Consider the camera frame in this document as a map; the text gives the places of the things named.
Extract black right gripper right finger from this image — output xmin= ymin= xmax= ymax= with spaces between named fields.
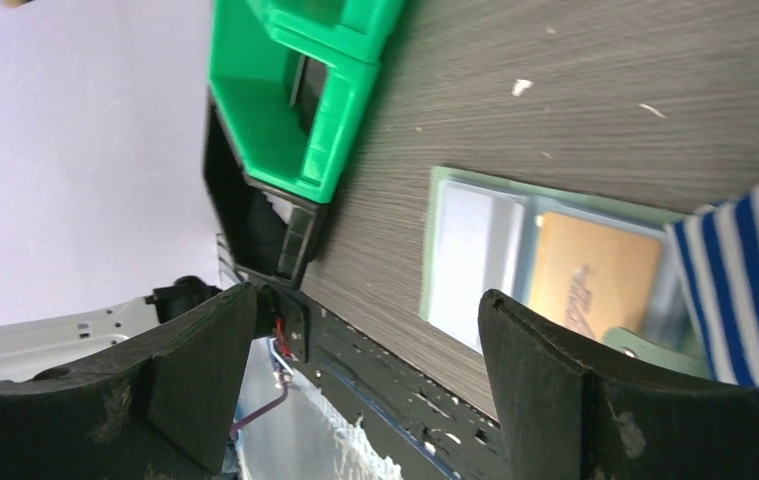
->
xmin=478 ymin=290 xmax=759 ymax=479

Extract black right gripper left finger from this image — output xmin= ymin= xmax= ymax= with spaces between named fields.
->
xmin=0 ymin=284 xmax=257 ymax=479

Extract green card holder wallet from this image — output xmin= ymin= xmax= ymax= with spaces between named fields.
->
xmin=419 ymin=166 xmax=710 ymax=378

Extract blue white striped cloth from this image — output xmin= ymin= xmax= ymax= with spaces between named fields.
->
xmin=665 ymin=184 xmax=759 ymax=387

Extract green plastic bin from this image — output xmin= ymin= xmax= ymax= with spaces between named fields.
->
xmin=209 ymin=0 xmax=403 ymax=203

